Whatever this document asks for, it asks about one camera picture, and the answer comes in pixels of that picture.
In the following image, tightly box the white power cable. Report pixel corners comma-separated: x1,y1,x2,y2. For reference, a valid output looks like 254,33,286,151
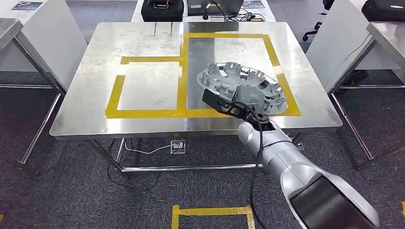
125,139,174,156

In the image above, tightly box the black monitor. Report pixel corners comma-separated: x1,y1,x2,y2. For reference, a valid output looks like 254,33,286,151
186,0,244,16

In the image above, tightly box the black equipment case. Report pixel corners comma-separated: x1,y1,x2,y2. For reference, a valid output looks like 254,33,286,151
140,0,185,22

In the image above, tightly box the stainless steel workbench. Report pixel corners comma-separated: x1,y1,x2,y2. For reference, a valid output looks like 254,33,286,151
49,21,344,173

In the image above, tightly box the steel floor socket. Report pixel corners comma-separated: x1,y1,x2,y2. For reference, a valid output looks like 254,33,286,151
170,140,186,155

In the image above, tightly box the stainless steel side table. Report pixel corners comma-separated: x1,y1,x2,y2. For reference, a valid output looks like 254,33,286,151
0,18,65,176
329,21,405,171

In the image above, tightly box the white partition panel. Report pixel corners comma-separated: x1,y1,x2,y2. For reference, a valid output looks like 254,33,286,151
305,0,405,94
0,0,87,92

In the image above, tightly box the black floor cable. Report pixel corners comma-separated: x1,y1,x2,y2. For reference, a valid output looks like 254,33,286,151
107,139,162,191

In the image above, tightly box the white desk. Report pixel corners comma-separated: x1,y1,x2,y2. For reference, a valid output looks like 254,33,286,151
131,0,276,23

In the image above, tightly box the grey plastic wheel cover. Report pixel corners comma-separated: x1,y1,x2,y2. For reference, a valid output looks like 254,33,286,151
196,62,288,115

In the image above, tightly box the black wheeled chair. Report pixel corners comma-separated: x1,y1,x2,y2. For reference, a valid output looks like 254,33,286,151
302,0,336,42

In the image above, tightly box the black cable tangle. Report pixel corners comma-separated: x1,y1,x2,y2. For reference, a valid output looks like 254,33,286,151
205,0,266,23

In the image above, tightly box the printed poster sheet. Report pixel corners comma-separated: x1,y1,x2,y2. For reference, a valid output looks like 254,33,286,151
11,0,43,11
240,0,266,10

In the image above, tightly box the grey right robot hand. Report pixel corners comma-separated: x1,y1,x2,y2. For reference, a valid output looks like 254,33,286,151
235,84,266,113

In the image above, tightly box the black bag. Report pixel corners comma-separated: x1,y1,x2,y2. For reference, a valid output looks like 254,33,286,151
362,0,405,22

